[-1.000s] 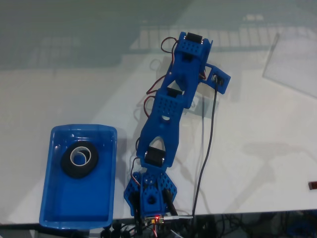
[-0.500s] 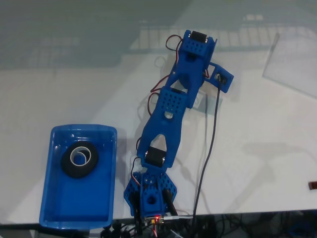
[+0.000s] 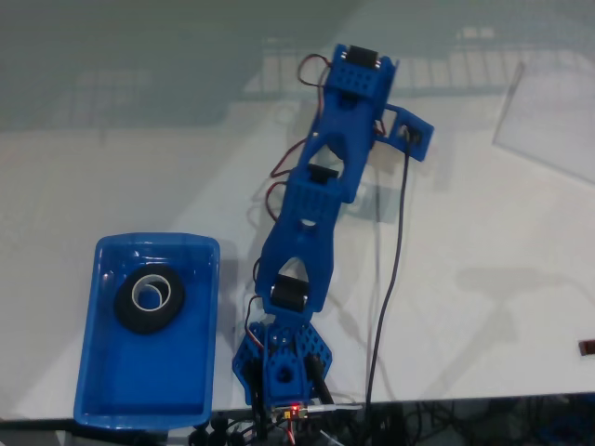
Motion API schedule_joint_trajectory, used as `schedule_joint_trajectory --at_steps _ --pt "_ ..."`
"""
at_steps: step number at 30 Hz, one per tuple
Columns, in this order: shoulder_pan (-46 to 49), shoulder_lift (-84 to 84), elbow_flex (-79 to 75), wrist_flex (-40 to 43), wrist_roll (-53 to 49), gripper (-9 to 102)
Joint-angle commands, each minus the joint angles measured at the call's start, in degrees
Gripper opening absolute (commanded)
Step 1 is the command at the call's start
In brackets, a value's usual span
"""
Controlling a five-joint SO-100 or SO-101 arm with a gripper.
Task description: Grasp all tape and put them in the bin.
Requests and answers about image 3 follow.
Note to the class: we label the blue camera mount frame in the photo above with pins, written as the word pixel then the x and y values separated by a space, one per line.
pixel 427 139

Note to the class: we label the black table clamp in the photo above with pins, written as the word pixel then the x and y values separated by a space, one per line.
pixel 255 385

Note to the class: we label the small dark brown object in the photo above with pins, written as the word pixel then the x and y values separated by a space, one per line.
pixel 586 348

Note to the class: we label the controller board with red light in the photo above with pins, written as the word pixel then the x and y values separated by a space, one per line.
pixel 293 411

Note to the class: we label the blue plastic bin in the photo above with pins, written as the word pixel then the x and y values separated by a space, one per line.
pixel 139 371

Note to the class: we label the clear acrylic sheet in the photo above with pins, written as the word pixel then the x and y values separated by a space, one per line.
pixel 548 121

